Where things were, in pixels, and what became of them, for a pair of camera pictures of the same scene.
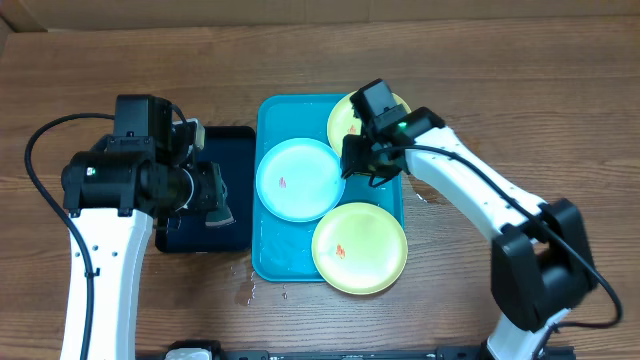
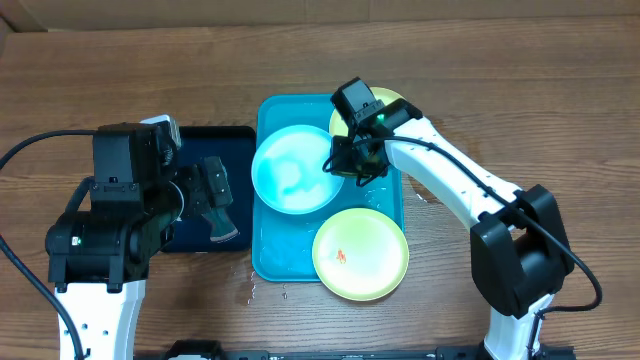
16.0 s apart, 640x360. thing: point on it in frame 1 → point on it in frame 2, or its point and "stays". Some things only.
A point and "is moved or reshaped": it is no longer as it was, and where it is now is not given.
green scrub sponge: (220, 218) is moved or reshaped
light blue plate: (300, 180) is moved or reshaped
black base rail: (202, 350) stays
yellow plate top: (342, 121) stays
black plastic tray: (233, 150) stays
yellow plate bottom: (359, 248) stays
